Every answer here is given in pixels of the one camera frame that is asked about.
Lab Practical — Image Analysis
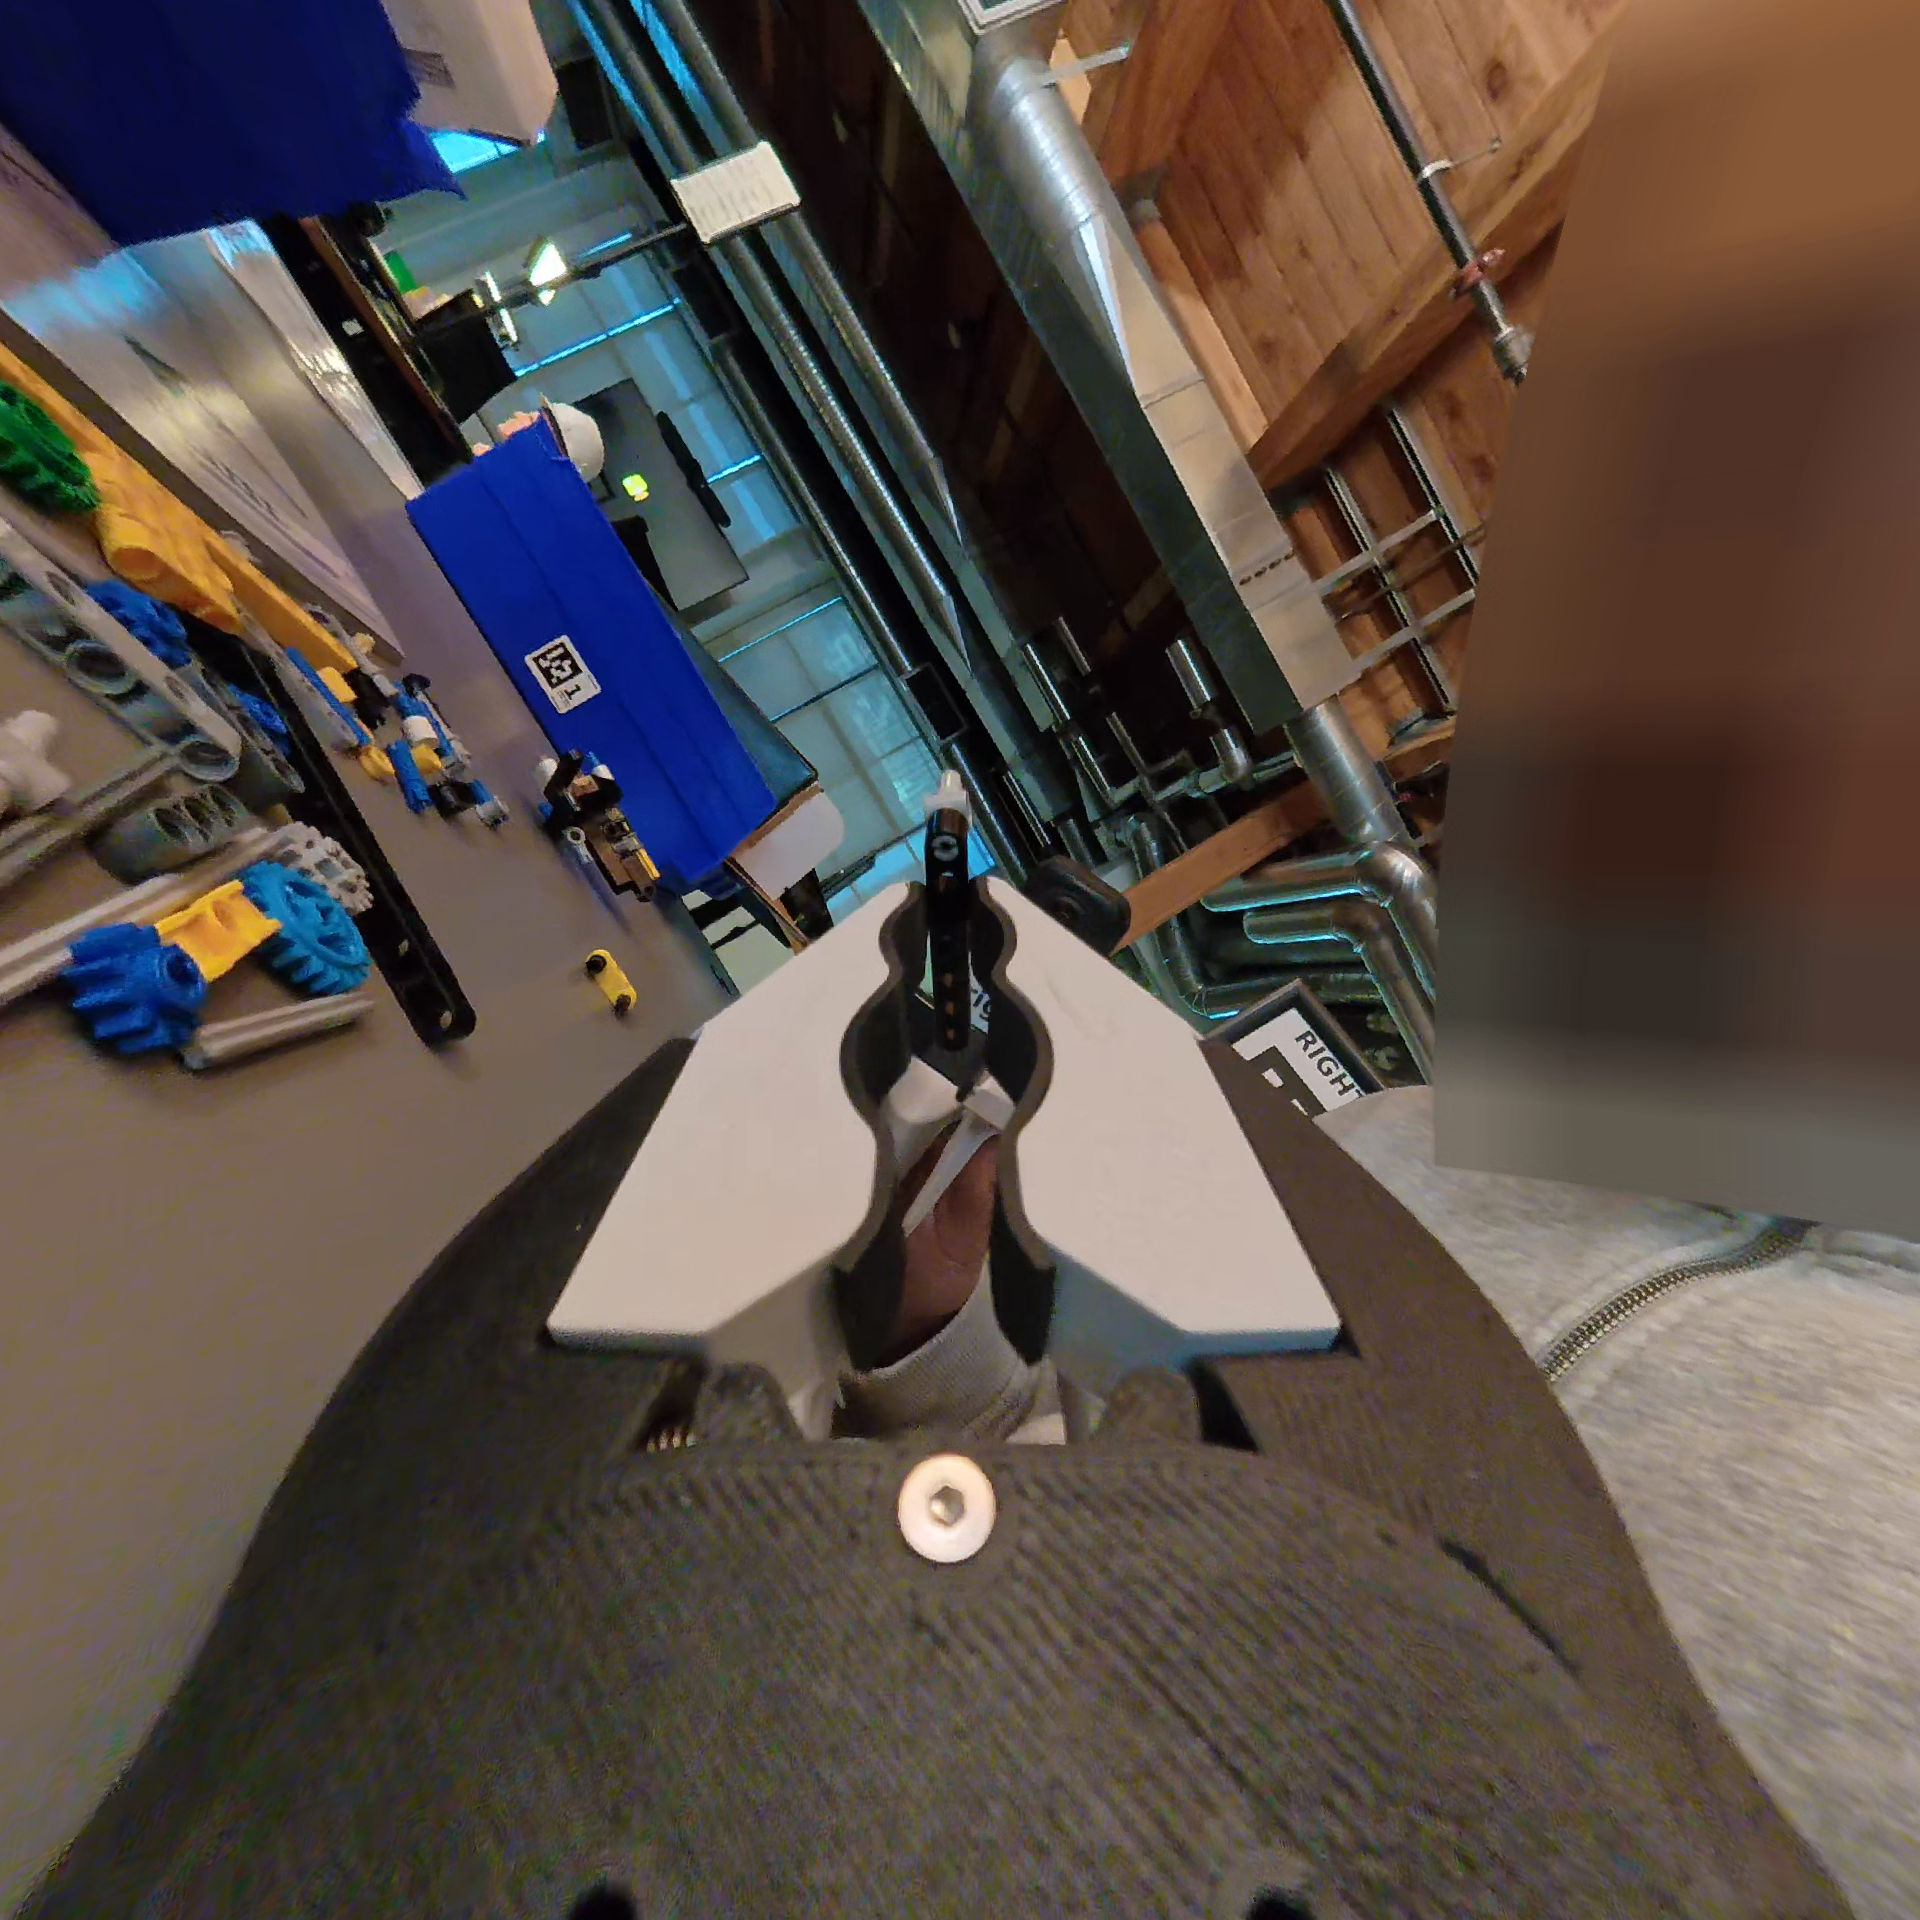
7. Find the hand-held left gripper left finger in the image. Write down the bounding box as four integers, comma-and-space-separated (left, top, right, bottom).
542, 871, 920, 1441

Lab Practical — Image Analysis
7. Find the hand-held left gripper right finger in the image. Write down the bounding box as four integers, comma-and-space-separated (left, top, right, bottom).
974, 877, 1341, 1446

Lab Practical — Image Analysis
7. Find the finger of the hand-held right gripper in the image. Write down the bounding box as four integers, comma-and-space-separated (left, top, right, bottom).
901, 1092, 1013, 1225
887, 1071, 963, 1162

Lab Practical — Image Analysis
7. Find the short black lego beam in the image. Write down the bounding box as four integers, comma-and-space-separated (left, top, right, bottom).
927, 798, 978, 1084

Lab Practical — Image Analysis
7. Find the person's right forearm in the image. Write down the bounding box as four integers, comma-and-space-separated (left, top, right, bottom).
838, 1313, 1061, 1446

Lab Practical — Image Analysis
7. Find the black lego assembly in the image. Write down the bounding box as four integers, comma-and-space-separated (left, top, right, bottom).
538, 744, 667, 907

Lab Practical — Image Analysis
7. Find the long black lego beam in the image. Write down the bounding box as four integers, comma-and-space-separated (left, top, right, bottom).
241, 623, 482, 1050

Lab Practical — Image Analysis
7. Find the large blue lego gear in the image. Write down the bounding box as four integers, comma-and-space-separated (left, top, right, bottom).
241, 859, 374, 992

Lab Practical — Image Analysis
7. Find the grey lego gear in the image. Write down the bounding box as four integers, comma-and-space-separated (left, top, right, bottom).
263, 822, 374, 920

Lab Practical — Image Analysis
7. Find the yellow lego connector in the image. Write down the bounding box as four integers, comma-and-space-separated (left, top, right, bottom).
152, 881, 286, 982

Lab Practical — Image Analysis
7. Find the blue lego bevel gear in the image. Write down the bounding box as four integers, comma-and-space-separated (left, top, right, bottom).
59, 920, 210, 1053

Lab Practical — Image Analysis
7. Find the grey three-hole lego liftarm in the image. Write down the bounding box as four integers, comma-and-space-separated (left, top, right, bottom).
93, 777, 252, 884

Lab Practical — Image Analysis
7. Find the long grey lego liftarm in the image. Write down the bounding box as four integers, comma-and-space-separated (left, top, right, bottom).
0, 514, 243, 787

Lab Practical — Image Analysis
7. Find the long yellow lego beam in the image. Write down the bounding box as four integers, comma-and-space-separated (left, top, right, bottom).
0, 345, 370, 687

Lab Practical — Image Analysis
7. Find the white lego connector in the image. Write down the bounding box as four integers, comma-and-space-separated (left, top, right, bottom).
0, 705, 72, 822

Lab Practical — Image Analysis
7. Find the small blue lego gear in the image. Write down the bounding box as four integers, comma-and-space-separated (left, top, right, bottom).
82, 576, 198, 673

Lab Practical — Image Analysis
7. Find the yellow angled lego piece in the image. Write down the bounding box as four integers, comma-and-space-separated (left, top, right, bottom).
87, 448, 252, 638

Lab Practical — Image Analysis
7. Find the green lego gear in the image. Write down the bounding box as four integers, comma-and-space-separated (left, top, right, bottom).
0, 383, 105, 517

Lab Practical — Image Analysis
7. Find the person's right hand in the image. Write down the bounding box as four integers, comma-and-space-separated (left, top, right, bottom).
881, 1154, 1002, 1362

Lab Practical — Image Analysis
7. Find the white sign board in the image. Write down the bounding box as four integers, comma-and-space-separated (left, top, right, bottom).
1222, 980, 1386, 1119

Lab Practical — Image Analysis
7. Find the white cardboard box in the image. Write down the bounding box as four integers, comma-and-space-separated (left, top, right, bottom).
729, 781, 846, 908

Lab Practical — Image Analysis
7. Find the blue storage bin with tag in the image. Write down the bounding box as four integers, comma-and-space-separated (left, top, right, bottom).
405, 444, 823, 894

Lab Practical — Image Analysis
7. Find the grey zip hoodie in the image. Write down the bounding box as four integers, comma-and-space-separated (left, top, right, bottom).
1316, 1088, 1920, 1920

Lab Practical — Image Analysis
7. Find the mannequin head with hard hat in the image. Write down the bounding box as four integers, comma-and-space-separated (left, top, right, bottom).
501, 399, 606, 484

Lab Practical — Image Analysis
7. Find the grey instruction booklet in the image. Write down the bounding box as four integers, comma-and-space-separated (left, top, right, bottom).
0, 300, 407, 660

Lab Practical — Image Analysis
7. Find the glossy printed sheet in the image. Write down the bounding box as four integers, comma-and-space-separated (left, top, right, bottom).
59, 221, 430, 497

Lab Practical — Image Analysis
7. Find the plain blue storage bin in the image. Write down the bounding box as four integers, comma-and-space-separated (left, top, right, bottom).
0, 0, 467, 249

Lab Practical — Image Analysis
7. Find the silver ventilation duct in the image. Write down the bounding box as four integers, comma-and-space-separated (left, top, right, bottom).
958, 0, 1444, 960

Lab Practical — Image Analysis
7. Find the large wall screen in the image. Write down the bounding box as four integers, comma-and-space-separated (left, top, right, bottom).
572, 374, 752, 593

